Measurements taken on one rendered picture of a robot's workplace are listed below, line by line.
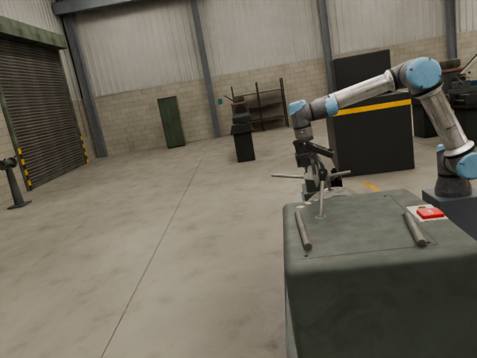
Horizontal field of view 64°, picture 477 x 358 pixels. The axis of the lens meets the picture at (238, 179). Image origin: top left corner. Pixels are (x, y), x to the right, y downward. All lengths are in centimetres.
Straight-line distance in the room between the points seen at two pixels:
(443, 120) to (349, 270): 89
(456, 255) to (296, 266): 38
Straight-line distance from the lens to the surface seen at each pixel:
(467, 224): 195
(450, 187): 191
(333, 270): 100
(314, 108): 159
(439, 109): 169
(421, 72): 164
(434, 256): 105
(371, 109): 649
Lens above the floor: 171
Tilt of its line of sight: 13 degrees down
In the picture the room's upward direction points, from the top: 10 degrees counter-clockwise
